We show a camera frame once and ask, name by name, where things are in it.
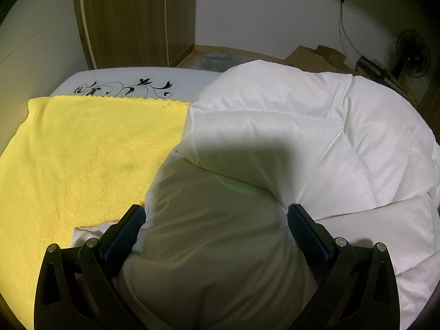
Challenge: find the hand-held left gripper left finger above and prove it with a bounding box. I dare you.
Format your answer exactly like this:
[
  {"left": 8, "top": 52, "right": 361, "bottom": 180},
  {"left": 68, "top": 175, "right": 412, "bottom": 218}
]
[{"left": 34, "top": 204, "right": 147, "bottom": 330}]

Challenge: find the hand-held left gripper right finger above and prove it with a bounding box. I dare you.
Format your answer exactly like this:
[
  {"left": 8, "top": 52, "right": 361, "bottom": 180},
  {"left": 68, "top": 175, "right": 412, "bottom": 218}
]
[{"left": 287, "top": 203, "right": 401, "bottom": 330}]

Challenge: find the white puffer jacket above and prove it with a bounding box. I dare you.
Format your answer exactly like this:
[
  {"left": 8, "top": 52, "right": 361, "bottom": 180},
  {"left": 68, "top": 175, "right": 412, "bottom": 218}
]
[{"left": 71, "top": 60, "right": 440, "bottom": 330}]

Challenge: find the yellow towel blanket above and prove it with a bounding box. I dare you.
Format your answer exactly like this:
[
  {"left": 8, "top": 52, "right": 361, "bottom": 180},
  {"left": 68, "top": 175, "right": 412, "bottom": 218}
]
[{"left": 0, "top": 95, "right": 192, "bottom": 320}]

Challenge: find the black printed box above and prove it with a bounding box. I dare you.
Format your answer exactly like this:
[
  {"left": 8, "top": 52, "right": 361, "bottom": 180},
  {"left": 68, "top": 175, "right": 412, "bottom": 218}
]
[{"left": 356, "top": 57, "right": 396, "bottom": 86}]

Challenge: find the open cardboard box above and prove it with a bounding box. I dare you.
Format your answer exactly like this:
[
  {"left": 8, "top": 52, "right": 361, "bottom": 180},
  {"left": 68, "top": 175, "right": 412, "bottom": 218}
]
[
  {"left": 314, "top": 45, "right": 348, "bottom": 69},
  {"left": 285, "top": 46, "right": 336, "bottom": 71}
]

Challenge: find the grey floor rug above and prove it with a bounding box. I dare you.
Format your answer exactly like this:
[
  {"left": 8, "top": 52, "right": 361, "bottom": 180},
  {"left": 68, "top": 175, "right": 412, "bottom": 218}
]
[{"left": 196, "top": 52, "right": 248, "bottom": 73}]

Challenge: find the black standing fan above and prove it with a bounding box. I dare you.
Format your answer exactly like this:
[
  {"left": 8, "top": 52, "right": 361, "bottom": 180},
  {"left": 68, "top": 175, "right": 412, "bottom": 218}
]
[{"left": 395, "top": 29, "right": 431, "bottom": 78}]

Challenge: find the wooden wardrobe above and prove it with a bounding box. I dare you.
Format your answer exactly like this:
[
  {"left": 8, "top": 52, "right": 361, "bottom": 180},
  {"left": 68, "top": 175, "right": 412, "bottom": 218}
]
[{"left": 72, "top": 0, "right": 198, "bottom": 69}]

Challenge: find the black power cable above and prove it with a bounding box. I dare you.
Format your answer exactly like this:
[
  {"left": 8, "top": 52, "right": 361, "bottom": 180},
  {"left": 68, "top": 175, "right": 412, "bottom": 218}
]
[{"left": 339, "top": 0, "right": 365, "bottom": 59}]

